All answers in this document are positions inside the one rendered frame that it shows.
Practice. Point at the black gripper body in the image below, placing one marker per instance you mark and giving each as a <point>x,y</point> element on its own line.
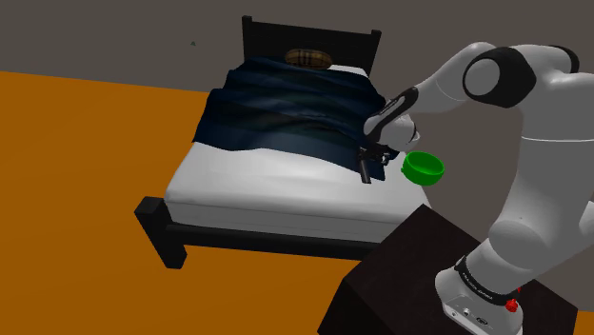
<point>372,152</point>

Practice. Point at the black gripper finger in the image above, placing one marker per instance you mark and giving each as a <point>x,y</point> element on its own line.
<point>365,172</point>

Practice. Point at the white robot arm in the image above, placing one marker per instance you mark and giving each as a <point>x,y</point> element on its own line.
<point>552,185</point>

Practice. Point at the green bowl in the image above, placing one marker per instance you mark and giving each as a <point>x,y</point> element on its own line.
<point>422,168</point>

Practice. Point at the dark blue blanket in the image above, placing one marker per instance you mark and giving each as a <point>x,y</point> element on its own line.
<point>287,116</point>

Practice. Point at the dark robot stand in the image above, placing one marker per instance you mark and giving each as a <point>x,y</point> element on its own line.
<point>399,273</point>

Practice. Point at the black framed bed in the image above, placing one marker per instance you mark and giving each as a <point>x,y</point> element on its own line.
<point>260,195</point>

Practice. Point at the brown plaid pillow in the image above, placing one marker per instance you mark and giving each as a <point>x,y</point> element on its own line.
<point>308,59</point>

